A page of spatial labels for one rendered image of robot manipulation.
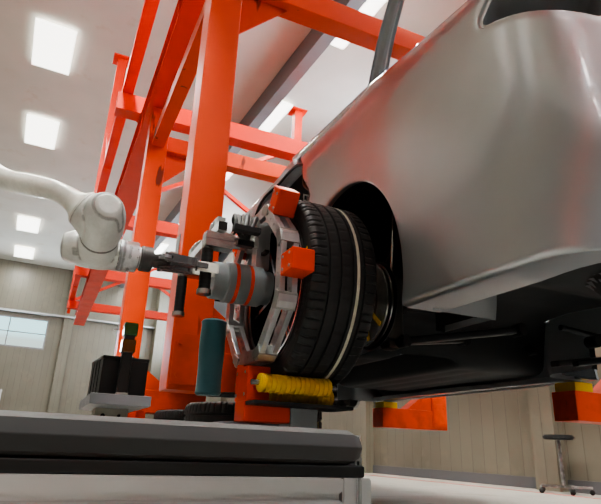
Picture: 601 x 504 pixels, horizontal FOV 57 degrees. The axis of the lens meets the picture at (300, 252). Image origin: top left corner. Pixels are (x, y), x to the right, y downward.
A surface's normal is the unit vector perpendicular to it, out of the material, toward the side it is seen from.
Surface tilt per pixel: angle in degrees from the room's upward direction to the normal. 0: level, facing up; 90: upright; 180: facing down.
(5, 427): 68
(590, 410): 90
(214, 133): 90
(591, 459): 90
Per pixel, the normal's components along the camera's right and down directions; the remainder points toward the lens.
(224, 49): 0.42, -0.29
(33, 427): 0.46, -0.62
